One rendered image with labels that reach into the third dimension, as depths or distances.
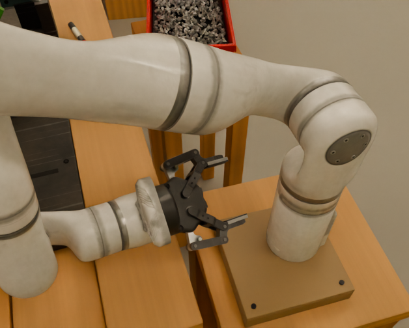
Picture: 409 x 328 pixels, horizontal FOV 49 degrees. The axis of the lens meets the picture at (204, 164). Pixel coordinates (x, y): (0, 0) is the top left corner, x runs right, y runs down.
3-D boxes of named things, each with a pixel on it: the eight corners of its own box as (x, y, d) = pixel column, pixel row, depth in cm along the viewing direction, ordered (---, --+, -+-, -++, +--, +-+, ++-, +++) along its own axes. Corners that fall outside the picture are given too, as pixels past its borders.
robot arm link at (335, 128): (397, 112, 50) (355, 200, 63) (353, 61, 56) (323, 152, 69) (323, 131, 48) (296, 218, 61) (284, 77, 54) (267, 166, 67)
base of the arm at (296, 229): (303, 209, 81) (323, 146, 68) (329, 251, 76) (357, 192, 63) (256, 224, 79) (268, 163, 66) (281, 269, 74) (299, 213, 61)
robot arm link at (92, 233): (101, 214, 67) (122, 260, 62) (-9, 247, 61) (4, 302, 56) (99, 182, 62) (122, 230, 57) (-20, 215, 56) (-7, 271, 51)
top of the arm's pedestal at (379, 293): (328, 173, 96) (333, 161, 93) (409, 317, 77) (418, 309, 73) (182, 207, 90) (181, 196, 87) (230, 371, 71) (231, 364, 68)
